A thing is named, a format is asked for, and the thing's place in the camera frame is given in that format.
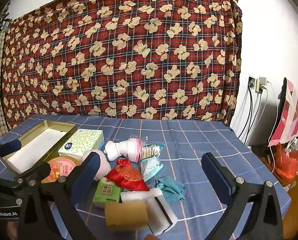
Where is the pink fluffy pad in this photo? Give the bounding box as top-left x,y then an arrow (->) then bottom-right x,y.
83,150 -> 111,180

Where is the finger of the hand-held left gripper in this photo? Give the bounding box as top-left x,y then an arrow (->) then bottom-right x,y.
0,139 -> 23,167
0,162 -> 51,189

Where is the green tissue pack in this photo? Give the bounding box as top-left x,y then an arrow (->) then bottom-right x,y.
92,177 -> 121,205

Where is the gold rectangular tin box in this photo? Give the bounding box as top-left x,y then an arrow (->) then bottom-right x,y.
2,120 -> 77,178

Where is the round gold tin pink label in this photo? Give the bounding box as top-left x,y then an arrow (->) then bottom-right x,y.
40,156 -> 82,184

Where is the orange plastic bag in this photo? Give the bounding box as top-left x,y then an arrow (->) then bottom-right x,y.
274,144 -> 298,180

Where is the red plaid bear-print blanket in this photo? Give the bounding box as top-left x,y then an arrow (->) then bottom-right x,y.
0,0 -> 243,130

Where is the wall socket with chargers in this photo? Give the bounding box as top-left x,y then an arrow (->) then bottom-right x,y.
255,76 -> 268,93

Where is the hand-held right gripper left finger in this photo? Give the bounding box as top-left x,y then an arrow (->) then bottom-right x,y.
22,152 -> 102,240

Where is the yellow patterned tissue box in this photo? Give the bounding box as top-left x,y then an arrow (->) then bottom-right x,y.
58,129 -> 104,162

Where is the teal cloth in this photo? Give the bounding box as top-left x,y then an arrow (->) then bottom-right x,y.
155,176 -> 186,202

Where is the cotton swab packet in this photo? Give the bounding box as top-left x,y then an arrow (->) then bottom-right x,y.
139,155 -> 164,182

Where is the white sponge black stripe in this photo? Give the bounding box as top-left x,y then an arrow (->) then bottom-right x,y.
146,195 -> 178,235

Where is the white foam piece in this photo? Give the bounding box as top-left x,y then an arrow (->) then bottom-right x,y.
120,188 -> 163,203

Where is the black power cable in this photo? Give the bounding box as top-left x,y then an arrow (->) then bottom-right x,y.
238,87 -> 253,142
245,91 -> 260,144

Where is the red embroidered pouch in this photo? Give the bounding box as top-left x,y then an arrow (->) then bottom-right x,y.
106,159 -> 150,192

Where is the metal clip hanger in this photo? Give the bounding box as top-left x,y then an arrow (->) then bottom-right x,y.
0,12 -> 11,32

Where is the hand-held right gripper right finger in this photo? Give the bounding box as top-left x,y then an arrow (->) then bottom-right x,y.
201,152 -> 284,240

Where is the blue plaid tablecloth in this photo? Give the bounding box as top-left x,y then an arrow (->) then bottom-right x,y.
0,114 -> 292,240

